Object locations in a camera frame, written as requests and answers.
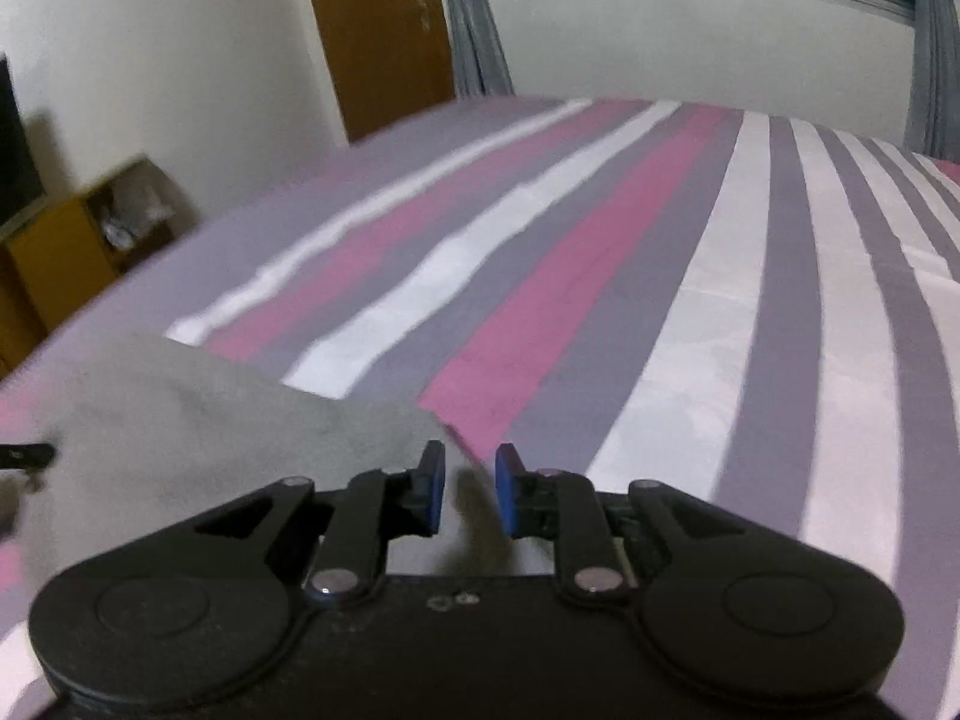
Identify yellow wooden cabinet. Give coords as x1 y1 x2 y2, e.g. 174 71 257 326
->
0 154 200 377

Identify bed with striped sheet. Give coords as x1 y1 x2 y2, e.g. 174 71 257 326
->
0 94 960 720

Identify grey pants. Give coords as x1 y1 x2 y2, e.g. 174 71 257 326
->
0 331 556 601

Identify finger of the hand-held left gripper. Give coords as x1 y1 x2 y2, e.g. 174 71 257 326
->
0 444 57 470

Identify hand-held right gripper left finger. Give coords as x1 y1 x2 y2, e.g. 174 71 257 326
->
191 441 449 607

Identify brown wooden door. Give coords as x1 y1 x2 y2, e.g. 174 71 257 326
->
298 0 457 143

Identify white clutter in cabinet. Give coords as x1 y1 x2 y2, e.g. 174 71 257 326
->
103 186 167 253

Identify grey curtain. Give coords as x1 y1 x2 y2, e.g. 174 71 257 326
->
429 0 515 100
900 0 960 163

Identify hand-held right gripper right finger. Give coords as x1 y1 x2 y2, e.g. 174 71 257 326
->
495 444 760 610

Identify black television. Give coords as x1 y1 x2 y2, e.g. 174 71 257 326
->
0 52 48 242

